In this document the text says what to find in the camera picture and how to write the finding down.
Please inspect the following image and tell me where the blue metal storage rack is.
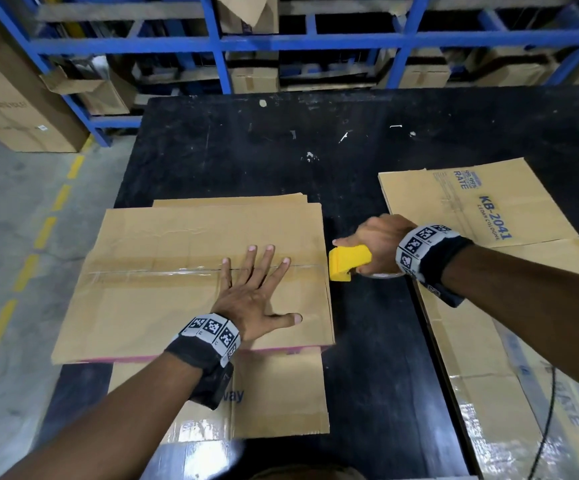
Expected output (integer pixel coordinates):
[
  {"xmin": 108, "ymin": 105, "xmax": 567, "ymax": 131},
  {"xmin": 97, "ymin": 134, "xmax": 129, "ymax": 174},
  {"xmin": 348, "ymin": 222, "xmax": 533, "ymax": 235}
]
[{"xmin": 0, "ymin": 0, "xmax": 579, "ymax": 148}]

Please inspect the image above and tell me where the small taped cardboard box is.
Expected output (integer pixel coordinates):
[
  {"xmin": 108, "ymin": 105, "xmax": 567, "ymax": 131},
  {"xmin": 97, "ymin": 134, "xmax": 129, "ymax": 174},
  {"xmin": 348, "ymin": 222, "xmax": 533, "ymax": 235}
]
[{"xmin": 229, "ymin": 67, "xmax": 280, "ymax": 95}]

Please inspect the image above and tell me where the wide brown cardboard box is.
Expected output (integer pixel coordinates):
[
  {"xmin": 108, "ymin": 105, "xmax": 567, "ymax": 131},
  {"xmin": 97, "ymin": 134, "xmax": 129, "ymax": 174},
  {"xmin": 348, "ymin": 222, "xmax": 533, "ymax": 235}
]
[{"xmin": 472, "ymin": 47, "xmax": 560, "ymax": 88}]

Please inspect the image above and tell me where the person's left hand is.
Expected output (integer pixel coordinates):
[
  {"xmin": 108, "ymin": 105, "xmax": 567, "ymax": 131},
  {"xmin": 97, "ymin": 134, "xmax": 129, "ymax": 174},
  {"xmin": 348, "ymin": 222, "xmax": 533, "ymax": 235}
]
[{"xmin": 217, "ymin": 244, "xmax": 303, "ymax": 343}]

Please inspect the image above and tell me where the pink-striped cardboard box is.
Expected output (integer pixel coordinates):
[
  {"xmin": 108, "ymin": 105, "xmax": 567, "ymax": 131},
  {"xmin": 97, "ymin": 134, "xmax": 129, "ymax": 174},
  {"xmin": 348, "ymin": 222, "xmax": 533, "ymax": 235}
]
[{"xmin": 51, "ymin": 192, "xmax": 336, "ymax": 445}]

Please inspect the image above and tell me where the right wristband with marker tags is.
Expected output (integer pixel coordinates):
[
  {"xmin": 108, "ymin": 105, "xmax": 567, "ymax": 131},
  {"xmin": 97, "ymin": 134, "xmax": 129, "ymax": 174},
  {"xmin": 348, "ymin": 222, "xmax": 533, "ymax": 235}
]
[{"xmin": 395, "ymin": 223, "xmax": 476, "ymax": 309}]

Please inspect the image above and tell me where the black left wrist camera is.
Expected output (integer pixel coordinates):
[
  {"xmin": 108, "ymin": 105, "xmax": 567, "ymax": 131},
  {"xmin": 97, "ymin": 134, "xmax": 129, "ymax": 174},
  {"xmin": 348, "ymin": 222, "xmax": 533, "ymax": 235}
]
[{"xmin": 189, "ymin": 362, "xmax": 235, "ymax": 411}]

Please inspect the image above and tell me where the person's body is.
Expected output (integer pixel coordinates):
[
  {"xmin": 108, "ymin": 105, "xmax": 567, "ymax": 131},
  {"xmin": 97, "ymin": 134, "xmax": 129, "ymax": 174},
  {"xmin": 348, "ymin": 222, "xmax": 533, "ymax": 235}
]
[{"xmin": 249, "ymin": 464, "xmax": 368, "ymax": 480}]

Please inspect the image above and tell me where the taped cardboard sheet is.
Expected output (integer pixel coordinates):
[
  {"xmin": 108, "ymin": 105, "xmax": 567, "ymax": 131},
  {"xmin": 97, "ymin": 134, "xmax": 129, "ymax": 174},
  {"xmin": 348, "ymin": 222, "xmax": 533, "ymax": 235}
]
[{"xmin": 413, "ymin": 234, "xmax": 579, "ymax": 480}]

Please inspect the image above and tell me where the black right camera cable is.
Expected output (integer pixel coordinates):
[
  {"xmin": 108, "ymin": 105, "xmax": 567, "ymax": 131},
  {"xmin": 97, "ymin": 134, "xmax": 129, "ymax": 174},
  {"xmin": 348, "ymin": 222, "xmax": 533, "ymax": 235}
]
[{"xmin": 527, "ymin": 364, "xmax": 558, "ymax": 480}]

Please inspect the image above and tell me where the small box low shelf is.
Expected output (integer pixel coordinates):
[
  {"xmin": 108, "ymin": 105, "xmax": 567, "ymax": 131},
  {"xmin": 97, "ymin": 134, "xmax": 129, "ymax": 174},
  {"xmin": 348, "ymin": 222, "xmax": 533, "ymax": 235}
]
[{"xmin": 39, "ymin": 64, "xmax": 138, "ymax": 117}]

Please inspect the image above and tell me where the closed brown cardboard box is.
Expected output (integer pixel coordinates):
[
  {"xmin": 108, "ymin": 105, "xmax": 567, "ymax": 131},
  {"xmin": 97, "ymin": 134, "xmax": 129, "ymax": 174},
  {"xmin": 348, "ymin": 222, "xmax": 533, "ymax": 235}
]
[{"xmin": 377, "ymin": 48, "xmax": 452, "ymax": 89}]

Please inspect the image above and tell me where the wristband with marker tags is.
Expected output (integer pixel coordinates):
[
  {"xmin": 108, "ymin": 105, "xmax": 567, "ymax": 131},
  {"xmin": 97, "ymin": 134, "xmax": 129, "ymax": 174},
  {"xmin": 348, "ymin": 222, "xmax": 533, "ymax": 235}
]
[
  {"xmin": 395, "ymin": 223, "xmax": 476, "ymax": 309},
  {"xmin": 164, "ymin": 313, "xmax": 242, "ymax": 373}
]

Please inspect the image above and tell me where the person's right hand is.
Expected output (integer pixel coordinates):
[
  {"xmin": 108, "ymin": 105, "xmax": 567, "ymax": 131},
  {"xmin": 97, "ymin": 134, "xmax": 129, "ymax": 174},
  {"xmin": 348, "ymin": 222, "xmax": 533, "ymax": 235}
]
[{"xmin": 332, "ymin": 213, "xmax": 418, "ymax": 277}]

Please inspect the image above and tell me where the torn box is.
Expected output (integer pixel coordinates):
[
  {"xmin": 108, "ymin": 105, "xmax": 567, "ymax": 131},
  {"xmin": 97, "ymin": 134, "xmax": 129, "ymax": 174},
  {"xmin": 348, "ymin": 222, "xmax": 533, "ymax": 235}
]
[{"xmin": 211, "ymin": 0, "xmax": 280, "ymax": 35}]

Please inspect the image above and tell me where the yellow tape dispenser with tape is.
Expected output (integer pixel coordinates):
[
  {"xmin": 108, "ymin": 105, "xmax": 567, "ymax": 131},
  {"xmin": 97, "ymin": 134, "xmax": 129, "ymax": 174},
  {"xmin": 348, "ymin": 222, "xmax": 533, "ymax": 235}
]
[{"xmin": 328, "ymin": 244, "xmax": 406, "ymax": 283}]

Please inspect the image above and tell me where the person's left forearm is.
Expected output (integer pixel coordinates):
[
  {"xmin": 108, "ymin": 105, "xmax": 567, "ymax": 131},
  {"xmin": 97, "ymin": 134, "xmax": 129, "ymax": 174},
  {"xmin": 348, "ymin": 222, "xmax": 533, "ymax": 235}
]
[{"xmin": 0, "ymin": 352, "xmax": 205, "ymax": 480}]

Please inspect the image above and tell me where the tall brown cardboard box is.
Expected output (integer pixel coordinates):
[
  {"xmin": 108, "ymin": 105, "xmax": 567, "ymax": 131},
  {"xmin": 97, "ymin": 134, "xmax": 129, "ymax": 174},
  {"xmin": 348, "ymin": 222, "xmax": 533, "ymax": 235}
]
[{"xmin": 0, "ymin": 0, "xmax": 90, "ymax": 153}]

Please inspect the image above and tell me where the left wristband with marker tags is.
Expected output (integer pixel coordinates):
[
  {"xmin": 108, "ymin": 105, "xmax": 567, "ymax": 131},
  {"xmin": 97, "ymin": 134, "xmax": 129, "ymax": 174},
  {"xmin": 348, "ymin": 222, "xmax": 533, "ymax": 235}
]
[{"xmin": 164, "ymin": 313, "xmax": 242, "ymax": 373}]

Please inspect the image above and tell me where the person's right forearm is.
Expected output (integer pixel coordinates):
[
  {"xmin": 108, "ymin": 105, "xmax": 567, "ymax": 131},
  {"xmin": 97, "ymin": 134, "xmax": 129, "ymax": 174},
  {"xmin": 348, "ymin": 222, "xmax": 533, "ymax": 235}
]
[{"xmin": 442, "ymin": 244, "xmax": 579, "ymax": 401}]

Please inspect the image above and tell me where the wooden shelf plank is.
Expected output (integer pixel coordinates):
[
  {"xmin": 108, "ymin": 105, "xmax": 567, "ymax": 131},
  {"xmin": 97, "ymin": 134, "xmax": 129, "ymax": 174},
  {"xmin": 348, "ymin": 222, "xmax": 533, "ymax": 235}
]
[{"xmin": 37, "ymin": 0, "xmax": 576, "ymax": 23}]

